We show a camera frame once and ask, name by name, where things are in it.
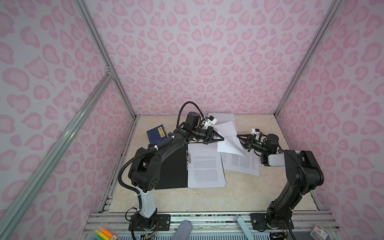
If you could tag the wrist white camera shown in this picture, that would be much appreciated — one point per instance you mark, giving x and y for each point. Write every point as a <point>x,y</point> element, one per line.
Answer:
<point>255,132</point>
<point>209,121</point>

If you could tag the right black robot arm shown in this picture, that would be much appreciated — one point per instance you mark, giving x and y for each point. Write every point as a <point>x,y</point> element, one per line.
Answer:
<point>303,174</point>

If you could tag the grey foam roller handle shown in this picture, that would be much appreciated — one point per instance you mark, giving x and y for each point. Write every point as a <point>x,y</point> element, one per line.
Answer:
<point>184,230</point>

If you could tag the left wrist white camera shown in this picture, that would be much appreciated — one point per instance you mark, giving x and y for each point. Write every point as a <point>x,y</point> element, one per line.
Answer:
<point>209,121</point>

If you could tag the light blue tool handle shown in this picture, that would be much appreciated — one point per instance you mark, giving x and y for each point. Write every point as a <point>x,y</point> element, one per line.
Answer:
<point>245,228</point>

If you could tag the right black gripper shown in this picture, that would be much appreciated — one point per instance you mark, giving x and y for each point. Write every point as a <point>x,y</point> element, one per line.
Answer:
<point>250,143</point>

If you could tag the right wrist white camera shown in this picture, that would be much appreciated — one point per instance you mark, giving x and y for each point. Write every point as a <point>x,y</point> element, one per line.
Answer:
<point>255,132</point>

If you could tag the text paper sheet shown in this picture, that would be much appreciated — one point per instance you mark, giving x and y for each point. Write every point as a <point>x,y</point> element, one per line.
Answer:
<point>231,144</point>

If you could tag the blue booklet yellow label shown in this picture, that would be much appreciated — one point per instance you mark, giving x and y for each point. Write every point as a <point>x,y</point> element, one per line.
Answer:
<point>156,135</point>

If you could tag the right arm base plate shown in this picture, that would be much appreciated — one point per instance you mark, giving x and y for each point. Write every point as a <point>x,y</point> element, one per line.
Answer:
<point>261,222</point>

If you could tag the highlighter pens box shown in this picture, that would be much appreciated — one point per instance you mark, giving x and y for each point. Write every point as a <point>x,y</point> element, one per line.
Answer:
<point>103,234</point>

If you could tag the red white label box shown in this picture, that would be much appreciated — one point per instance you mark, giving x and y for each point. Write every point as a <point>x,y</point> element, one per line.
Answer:
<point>318,233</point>

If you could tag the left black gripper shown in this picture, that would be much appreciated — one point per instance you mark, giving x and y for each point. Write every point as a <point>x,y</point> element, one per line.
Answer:
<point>209,136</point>

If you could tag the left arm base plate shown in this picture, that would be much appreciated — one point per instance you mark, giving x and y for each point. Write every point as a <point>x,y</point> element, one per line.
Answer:
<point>158,222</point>

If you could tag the red folder black inside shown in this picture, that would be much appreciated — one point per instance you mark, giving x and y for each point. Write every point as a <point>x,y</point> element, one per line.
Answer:
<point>170,173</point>

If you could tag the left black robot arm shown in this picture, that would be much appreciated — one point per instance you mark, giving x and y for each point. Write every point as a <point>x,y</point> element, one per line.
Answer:
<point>142,173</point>

